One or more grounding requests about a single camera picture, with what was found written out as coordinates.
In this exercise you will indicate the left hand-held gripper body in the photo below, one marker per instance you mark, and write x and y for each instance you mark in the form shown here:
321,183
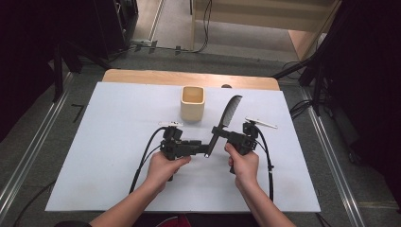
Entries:
173,148

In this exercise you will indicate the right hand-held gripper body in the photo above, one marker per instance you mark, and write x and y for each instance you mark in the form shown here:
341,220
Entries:
241,140

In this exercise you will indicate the dark kitchen knife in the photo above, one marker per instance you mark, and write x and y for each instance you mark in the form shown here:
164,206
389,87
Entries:
229,112

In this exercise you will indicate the person's left hand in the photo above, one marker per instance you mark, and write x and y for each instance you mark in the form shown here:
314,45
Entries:
165,171

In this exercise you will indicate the person's right hand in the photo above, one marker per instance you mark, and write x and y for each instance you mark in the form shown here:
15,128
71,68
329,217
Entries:
244,167

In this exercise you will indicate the beige square cup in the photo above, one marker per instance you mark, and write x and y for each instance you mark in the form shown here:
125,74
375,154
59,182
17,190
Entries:
192,110

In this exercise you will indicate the dark round table grommet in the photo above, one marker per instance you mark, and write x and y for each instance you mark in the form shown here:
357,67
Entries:
226,86

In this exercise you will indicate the white table board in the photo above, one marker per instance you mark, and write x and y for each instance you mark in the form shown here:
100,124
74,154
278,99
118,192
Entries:
104,142

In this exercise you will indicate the person's dark clothing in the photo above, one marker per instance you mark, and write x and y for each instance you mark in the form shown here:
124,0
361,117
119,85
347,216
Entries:
220,221

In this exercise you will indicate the person's red garment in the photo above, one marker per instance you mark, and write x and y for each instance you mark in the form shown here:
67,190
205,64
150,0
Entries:
173,221

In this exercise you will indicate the wooden table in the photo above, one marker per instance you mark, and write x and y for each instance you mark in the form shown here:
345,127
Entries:
142,77

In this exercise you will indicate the black metal stand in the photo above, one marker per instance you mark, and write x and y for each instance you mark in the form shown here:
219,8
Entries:
58,72
317,85

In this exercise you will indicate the light wooden furniture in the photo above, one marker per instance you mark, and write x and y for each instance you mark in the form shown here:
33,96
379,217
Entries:
261,14

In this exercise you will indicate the black cabinet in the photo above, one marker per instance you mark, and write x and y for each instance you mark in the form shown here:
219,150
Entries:
116,25

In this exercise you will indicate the dark curtain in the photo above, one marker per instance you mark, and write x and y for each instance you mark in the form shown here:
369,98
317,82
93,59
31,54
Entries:
369,78
22,56

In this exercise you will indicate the metal floor rail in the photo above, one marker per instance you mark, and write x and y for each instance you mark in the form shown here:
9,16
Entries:
34,148
331,157

